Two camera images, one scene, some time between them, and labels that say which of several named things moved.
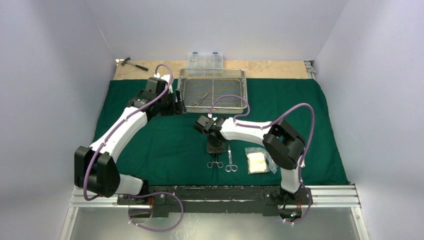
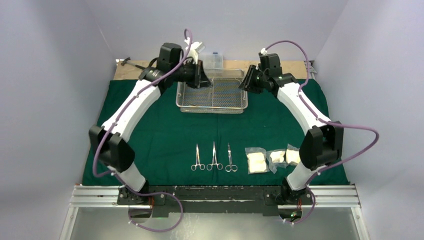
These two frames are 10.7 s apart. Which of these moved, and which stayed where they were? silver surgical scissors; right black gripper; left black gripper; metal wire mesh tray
Moved: left black gripper; right black gripper
Stayed: silver surgical scissors; metal wire mesh tray
